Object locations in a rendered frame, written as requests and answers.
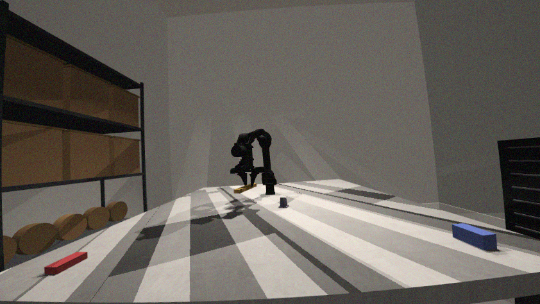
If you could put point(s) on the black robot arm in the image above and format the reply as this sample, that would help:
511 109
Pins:
243 148

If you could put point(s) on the orange wooden bar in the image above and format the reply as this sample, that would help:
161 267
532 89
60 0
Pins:
244 188

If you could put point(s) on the blue rectangular bar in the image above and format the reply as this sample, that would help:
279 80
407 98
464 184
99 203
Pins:
474 236

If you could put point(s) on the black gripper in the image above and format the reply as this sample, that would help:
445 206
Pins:
254 171

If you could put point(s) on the red rectangular bar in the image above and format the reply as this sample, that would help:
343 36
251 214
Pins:
65 263

